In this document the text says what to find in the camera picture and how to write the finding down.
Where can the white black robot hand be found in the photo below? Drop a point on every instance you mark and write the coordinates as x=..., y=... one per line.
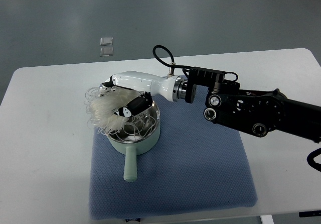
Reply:
x=148, y=85

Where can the white vermicelli noodle nest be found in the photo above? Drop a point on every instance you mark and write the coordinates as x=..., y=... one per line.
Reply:
x=101, y=102

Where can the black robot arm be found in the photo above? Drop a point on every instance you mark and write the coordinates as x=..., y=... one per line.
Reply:
x=250, y=111

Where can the mint green steel pot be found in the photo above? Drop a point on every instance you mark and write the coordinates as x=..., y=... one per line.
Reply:
x=139, y=133

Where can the blue textured cloth mat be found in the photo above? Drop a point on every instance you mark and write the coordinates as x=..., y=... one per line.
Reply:
x=195, y=166

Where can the upper metal floor plate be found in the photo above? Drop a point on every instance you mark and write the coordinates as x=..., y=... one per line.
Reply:
x=105, y=41

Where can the white table leg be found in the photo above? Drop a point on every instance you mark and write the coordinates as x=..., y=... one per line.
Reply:
x=267, y=219

